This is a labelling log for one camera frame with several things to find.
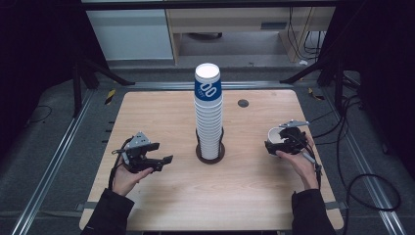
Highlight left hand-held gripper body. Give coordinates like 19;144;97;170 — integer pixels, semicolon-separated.
112;131;161;174

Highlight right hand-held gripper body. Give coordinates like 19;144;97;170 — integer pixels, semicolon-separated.
278;118;311;157

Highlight white blue paper cup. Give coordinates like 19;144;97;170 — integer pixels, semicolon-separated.
266;126;289;158

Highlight black cup holder stand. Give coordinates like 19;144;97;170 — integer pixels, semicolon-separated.
195;127;226;165

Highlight stack of paper cups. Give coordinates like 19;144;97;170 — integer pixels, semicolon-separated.
193;62;225;162

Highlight person's left hand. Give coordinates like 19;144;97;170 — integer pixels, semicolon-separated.
111;160;155;198

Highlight person's right hand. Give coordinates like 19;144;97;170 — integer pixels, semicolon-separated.
275;131;320;191

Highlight yellow black tape mark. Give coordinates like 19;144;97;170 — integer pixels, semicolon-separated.
307;86;327;102

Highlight black metal stand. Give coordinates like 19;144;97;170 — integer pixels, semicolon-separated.
279;48;347;116
71;48;136;118

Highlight grey tape strip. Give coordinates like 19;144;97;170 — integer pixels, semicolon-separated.
74;201;99;212
323;201;348;212

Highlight white cabinet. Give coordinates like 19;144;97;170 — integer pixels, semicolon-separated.
84;9;174;62

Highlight light wooden desk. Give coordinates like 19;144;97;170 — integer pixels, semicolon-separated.
164;7;336;66

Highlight right hand-held gripper cable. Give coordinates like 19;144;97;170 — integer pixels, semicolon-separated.
293;133;324;190

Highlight hand-held gripper cable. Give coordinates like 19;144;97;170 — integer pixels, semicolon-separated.
293;133;324;190
107;136;135;191

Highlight left hand-held gripper cable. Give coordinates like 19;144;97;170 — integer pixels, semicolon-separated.
107;136;135;191

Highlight aluminium floor rail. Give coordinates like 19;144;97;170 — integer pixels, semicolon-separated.
320;87;407;235
10;89;96;235
124;80;296;92

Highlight black cables under desk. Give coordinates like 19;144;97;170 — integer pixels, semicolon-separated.
287;7;325;62

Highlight thin black floor cable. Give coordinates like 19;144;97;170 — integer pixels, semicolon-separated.
23;104;54;129

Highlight black looped floor cable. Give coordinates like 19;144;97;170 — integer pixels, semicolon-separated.
336;94;402;235

